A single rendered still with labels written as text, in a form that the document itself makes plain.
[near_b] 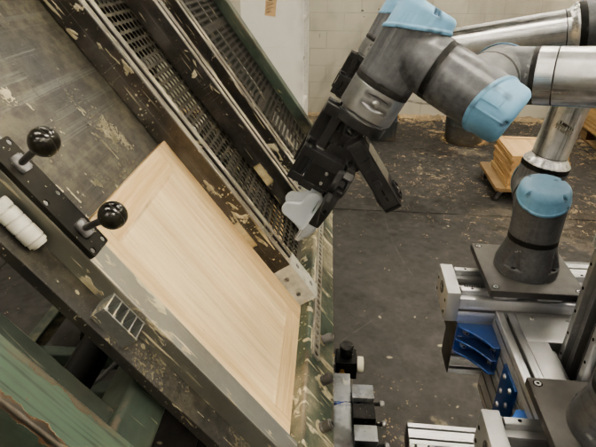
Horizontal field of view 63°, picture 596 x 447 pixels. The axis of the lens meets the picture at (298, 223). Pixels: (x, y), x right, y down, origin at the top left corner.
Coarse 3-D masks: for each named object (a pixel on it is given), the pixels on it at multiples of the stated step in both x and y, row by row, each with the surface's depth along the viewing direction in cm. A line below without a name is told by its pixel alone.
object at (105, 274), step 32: (0, 192) 66; (64, 256) 71; (96, 256) 72; (96, 288) 73; (128, 288) 75; (160, 320) 77; (160, 352) 78; (192, 352) 80; (192, 384) 81; (224, 384) 84; (224, 416) 85; (256, 416) 87
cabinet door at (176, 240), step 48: (144, 192) 95; (192, 192) 112; (144, 240) 88; (192, 240) 102; (240, 240) 121; (192, 288) 94; (240, 288) 110; (240, 336) 100; (288, 336) 118; (288, 384) 107; (288, 432) 97
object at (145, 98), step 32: (64, 0) 100; (96, 32) 102; (96, 64) 106; (128, 64) 105; (128, 96) 108; (160, 96) 110; (160, 128) 112; (192, 128) 117; (192, 160) 115; (224, 192) 118; (256, 224) 122; (288, 256) 130; (288, 288) 131
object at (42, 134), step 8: (40, 128) 58; (48, 128) 59; (32, 136) 58; (40, 136) 58; (48, 136) 58; (56, 136) 59; (32, 144) 58; (40, 144) 58; (48, 144) 58; (56, 144) 59; (32, 152) 59; (40, 152) 58; (48, 152) 59; (56, 152) 60; (16, 160) 66; (24, 160) 64; (24, 168) 66
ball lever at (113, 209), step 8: (104, 208) 62; (112, 208) 62; (120, 208) 63; (104, 216) 62; (112, 216) 62; (120, 216) 63; (80, 224) 70; (88, 224) 68; (96, 224) 67; (104, 224) 63; (112, 224) 62; (120, 224) 63; (80, 232) 70; (88, 232) 70
